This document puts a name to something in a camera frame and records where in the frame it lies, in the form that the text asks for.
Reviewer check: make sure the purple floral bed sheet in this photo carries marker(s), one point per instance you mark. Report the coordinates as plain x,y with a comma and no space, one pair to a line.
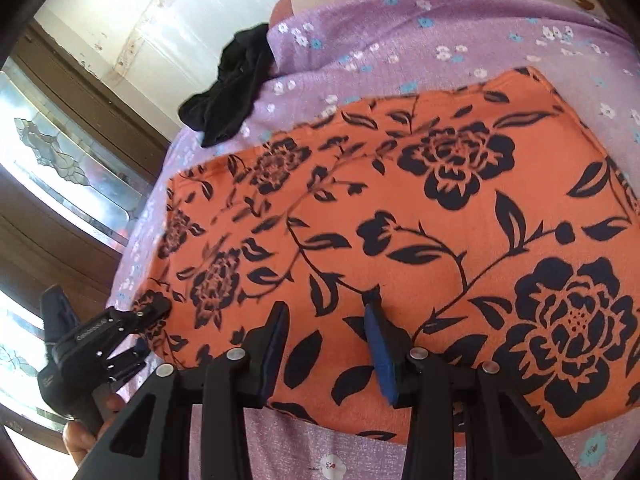
356,50

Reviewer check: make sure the left human hand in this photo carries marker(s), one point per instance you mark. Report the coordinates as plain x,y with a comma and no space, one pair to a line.
79,441

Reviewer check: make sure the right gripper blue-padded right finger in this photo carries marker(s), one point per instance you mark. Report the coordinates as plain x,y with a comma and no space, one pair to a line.
504,438

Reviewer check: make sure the black crumpled cloth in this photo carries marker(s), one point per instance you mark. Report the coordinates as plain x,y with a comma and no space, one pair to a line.
244,66

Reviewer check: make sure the brown wooden glass door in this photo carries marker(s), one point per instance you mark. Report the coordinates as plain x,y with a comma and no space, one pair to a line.
77,166

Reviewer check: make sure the orange black floral garment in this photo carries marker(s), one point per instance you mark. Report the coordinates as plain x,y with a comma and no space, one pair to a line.
488,222

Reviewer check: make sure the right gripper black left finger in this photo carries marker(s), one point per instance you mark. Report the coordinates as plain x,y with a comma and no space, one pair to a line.
150,437

